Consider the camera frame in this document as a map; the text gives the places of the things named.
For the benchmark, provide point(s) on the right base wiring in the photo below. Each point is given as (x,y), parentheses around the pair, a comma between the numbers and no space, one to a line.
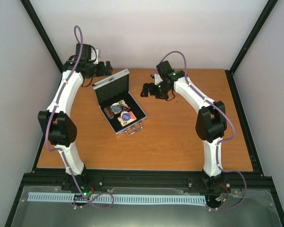
(221,196)

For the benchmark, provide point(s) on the clear acrylic dealer button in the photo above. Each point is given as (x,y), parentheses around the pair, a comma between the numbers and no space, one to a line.
(116,108)

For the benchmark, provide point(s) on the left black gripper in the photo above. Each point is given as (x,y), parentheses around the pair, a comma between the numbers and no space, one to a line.
(109,68)

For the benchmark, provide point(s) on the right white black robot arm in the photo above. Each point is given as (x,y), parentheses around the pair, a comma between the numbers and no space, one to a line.
(210,124)

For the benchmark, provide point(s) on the aluminium poker case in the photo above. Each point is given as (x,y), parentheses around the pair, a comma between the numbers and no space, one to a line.
(114,89)

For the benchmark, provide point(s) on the blue round blind button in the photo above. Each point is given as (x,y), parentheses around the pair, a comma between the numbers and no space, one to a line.
(125,116)

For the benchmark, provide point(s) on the white slotted cable duct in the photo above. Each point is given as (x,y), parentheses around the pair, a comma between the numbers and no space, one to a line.
(120,199)

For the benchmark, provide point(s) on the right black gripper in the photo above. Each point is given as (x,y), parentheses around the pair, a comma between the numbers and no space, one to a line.
(153,92)

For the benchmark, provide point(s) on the right black frame post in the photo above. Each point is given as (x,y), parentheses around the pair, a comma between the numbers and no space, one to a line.
(266,11)

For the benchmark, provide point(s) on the red playing card deck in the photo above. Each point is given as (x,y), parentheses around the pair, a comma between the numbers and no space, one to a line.
(124,123)

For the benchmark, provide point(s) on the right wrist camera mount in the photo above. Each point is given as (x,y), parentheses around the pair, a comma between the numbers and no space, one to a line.
(157,78)

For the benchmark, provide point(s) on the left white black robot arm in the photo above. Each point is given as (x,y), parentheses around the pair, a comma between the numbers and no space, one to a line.
(59,130)

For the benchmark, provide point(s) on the left base circuit board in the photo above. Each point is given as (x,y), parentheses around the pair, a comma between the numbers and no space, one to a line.
(85,190)

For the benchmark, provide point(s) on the triangular red green button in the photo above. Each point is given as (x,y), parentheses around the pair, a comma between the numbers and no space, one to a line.
(126,108)

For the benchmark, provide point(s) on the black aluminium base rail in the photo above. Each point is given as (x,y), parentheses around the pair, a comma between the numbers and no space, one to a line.
(102,180)

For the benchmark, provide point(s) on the blue playing card deck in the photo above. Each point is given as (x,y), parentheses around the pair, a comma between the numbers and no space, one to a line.
(121,103)

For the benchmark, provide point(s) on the black frame post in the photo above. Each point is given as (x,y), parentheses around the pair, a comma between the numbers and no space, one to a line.
(42,32)
(266,11)

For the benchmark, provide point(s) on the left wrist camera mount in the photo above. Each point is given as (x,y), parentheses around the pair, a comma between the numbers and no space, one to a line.
(95,55)

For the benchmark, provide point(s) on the left black frame post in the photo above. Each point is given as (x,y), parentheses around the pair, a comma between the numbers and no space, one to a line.
(42,32)

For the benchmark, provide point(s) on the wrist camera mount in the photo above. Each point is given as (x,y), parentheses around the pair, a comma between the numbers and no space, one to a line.
(95,55)
(157,78)

